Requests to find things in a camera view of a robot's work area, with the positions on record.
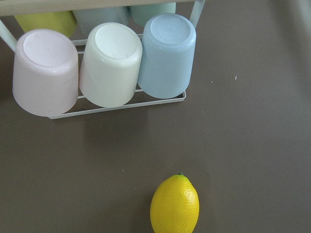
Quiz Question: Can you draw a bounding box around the yellow lemon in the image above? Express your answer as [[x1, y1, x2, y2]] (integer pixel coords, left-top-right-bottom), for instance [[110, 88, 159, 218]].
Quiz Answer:
[[150, 173, 200, 233]]

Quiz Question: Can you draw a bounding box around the light blue plastic cup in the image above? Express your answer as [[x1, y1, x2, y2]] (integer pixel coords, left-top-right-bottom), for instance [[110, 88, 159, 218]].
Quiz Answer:
[[138, 14, 196, 99]]

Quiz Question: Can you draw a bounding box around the mint green plastic cup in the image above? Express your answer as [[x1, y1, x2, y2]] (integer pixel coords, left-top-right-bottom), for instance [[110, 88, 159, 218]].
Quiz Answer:
[[128, 2, 176, 27]]

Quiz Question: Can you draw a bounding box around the pink plastic cup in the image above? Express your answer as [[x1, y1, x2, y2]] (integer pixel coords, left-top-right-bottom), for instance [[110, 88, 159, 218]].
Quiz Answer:
[[12, 29, 79, 117]]

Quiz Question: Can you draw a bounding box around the grey-blue plastic cup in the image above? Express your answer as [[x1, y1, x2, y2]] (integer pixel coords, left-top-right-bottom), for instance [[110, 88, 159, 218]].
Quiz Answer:
[[72, 7, 129, 36]]

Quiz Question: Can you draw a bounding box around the yellow-green plastic cup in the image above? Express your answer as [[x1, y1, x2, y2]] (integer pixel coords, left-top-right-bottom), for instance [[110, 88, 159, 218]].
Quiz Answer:
[[14, 11, 76, 37]]

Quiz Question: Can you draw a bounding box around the white wire cup rack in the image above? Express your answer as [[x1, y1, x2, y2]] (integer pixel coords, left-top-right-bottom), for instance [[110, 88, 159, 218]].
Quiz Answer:
[[0, 0, 206, 119]]

